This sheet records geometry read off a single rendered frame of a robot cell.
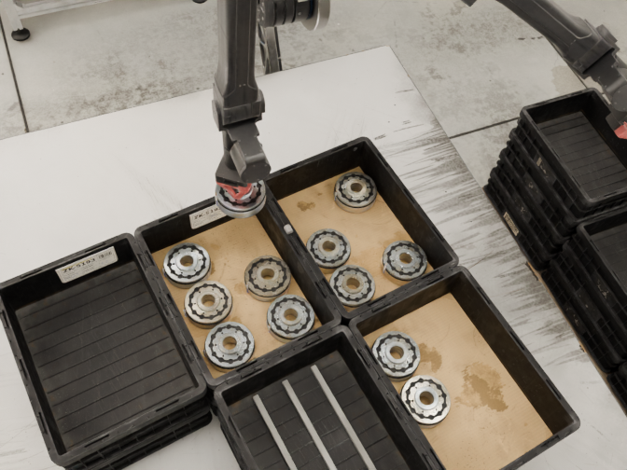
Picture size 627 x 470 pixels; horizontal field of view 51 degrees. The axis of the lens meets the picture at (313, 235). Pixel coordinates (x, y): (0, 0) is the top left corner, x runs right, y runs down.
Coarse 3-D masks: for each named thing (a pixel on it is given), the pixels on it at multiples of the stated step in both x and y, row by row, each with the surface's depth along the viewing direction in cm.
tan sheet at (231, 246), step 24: (192, 240) 154; (216, 240) 154; (240, 240) 155; (264, 240) 155; (216, 264) 151; (240, 264) 151; (240, 288) 148; (240, 312) 145; (264, 312) 145; (192, 336) 142; (264, 336) 143
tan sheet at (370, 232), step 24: (312, 192) 163; (288, 216) 159; (312, 216) 159; (336, 216) 160; (360, 216) 160; (384, 216) 161; (360, 240) 157; (384, 240) 157; (408, 240) 158; (360, 264) 153; (384, 288) 151
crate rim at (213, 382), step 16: (192, 208) 146; (272, 208) 148; (160, 224) 144; (144, 240) 141; (288, 240) 144; (160, 288) 136; (320, 288) 138; (176, 320) 132; (336, 320) 135; (304, 336) 133; (192, 352) 129; (272, 352) 130; (240, 368) 128; (208, 384) 127
